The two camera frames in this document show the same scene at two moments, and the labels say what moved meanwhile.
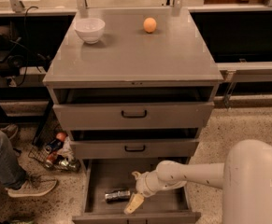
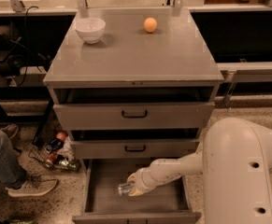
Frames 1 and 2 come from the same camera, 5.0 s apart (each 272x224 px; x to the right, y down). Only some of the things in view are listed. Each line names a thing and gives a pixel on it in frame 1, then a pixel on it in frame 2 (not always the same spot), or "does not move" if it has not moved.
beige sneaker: x=34 y=186 does not move
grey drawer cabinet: x=132 y=102 does not move
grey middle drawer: x=130 y=144 does not move
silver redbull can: x=118 y=196 → x=123 y=188
